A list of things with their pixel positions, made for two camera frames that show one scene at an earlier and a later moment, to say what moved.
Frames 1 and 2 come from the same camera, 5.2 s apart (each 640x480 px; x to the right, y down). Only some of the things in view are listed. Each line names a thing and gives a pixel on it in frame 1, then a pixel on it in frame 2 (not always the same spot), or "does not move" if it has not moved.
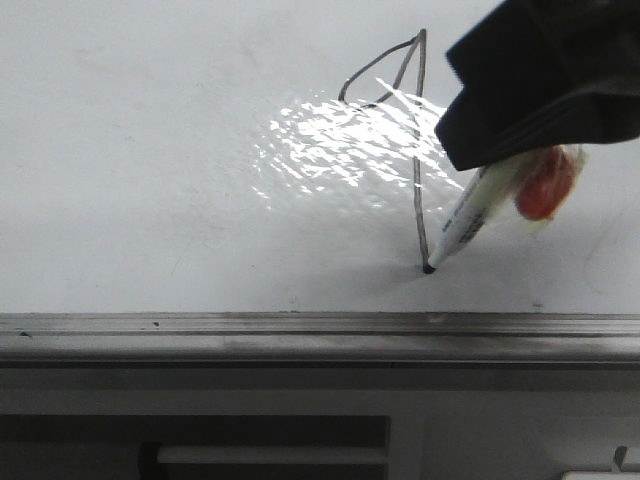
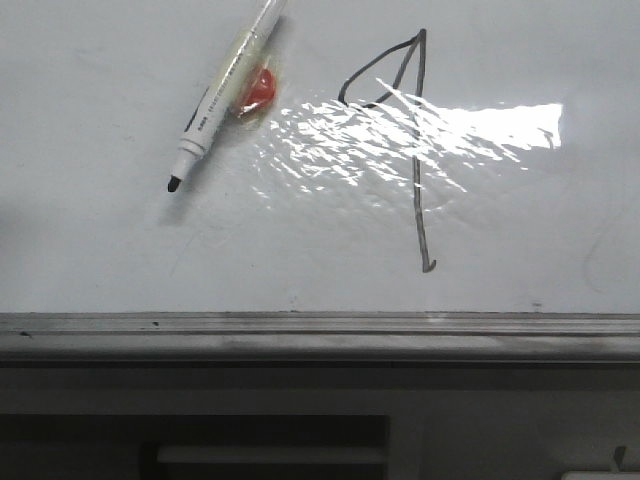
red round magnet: x=544 y=184 → x=262 y=93
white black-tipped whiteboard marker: x=487 y=187 → x=221 y=88
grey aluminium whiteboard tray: x=321 y=338 does not move
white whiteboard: x=271 y=157 does not move
